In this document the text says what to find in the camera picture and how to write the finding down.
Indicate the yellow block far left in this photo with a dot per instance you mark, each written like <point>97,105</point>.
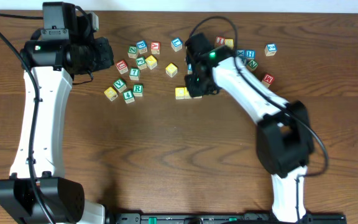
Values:
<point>110,93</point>

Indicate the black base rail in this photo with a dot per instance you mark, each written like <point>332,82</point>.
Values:
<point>259,217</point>

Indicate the blue H block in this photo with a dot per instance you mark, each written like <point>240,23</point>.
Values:
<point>250,54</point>

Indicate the green 4 block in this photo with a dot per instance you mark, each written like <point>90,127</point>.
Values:
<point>128,97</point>

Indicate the green 7 block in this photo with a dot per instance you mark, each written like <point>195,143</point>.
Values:
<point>134,74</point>

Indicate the yellow S block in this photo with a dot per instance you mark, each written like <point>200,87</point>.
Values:
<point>171,70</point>

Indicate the green Z block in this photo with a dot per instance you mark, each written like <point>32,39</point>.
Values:
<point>133,52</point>

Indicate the blue U block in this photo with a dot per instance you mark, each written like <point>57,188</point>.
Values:
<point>176,44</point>

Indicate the green V block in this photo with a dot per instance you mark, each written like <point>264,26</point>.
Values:
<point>120,85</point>

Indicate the red I block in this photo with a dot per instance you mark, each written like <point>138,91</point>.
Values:
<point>219,41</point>

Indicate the yellow C block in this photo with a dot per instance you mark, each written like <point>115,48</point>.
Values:
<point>179,93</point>

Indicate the red M block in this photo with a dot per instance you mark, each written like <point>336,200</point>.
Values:
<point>267,80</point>

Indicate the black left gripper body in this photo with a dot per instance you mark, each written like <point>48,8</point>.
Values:
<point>103,53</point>

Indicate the plain yellow block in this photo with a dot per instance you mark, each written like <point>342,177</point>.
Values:
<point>229,43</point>

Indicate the blue L block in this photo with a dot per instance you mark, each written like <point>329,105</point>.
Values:
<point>189,69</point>

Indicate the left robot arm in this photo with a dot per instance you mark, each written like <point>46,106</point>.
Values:
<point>37,190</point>

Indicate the green J block left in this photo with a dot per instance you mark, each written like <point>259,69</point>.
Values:
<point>141,63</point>

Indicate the blue P block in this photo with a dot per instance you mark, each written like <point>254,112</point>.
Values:
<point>142,46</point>

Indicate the red U block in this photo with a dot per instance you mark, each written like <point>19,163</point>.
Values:
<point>122,66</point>

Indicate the blue X block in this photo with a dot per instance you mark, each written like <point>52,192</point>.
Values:
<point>241,53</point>

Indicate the green N block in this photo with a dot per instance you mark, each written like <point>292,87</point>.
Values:
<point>252,64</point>

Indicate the red A block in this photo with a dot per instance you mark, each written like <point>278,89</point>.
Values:
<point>155,48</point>

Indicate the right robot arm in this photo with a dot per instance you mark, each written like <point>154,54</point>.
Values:
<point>283,134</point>

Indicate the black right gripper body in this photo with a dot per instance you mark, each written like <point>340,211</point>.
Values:
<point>193,86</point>

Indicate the blue 2 block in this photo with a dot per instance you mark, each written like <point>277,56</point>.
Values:
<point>270,50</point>

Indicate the yellow K block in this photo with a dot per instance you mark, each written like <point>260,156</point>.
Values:
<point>151,62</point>

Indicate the yellow O block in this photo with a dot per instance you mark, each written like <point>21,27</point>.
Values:
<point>186,93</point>

